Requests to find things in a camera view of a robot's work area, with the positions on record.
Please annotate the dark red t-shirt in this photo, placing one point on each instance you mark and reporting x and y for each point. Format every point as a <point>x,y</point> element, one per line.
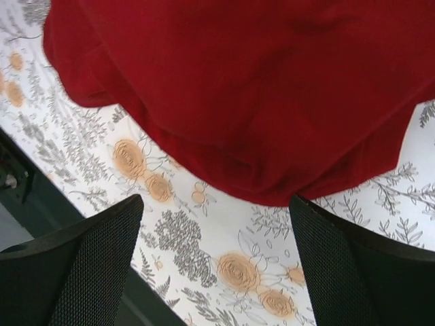
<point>261,99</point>

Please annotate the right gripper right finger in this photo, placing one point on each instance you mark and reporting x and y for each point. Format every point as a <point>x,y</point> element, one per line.
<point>357,277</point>

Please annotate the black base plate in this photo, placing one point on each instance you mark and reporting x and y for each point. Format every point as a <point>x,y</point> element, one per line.
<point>29,196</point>

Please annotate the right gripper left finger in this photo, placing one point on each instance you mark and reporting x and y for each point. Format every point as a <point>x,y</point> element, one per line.
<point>75,275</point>

